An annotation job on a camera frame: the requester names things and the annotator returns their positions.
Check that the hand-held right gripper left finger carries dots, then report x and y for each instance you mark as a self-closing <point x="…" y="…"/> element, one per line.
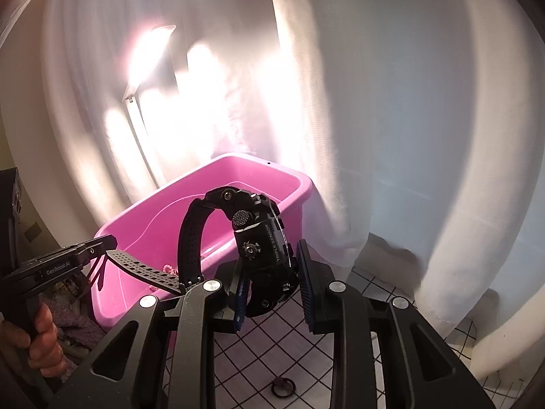
<point x="240" y="306"/>

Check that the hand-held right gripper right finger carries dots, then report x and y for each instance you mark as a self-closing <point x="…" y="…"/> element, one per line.
<point x="305" y="289"/>

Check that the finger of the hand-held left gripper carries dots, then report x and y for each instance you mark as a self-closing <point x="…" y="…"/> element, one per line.
<point x="100" y="245"/>

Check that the pink plastic bin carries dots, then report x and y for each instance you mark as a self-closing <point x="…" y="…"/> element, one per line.
<point x="140" y="238"/>

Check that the black wrist watch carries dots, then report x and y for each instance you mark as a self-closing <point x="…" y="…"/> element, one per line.
<point x="264" y="243"/>

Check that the person's left hand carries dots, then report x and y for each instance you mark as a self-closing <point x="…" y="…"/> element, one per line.
<point x="44" y="336"/>

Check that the white black grid tablecloth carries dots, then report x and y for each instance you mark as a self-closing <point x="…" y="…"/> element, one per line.
<point x="272" y="349"/>

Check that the purple fuzzy cloth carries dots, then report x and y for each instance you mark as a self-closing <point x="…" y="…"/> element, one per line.
<point x="81" y="328"/>

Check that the white curtain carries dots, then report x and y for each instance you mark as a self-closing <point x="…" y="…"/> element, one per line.
<point x="383" y="115"/>

